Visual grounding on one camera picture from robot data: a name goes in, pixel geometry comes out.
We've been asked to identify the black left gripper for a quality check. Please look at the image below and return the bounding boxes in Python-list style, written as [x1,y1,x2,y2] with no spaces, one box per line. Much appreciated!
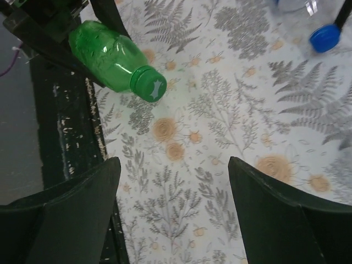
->
[1,0,130,87]

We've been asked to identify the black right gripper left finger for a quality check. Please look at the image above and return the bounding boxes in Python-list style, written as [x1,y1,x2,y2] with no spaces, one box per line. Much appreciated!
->
[1,157,121,263]

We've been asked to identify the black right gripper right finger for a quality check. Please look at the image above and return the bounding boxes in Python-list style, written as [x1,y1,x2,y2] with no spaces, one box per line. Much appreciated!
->
[228,157,351,264]

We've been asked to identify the green plastic bottle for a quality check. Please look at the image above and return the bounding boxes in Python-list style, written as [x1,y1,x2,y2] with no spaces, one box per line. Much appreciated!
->
[68,20,167,102]

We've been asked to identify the clear bottle blue label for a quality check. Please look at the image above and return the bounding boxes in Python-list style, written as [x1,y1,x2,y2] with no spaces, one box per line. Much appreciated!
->
[270,1,351,54]

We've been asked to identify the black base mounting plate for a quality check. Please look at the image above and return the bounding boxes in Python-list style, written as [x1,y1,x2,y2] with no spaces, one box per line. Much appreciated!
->
[30,56,129,263]

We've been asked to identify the floral patterned table mat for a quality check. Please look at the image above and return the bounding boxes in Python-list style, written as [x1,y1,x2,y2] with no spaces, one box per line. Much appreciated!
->
[95,1,351,263]

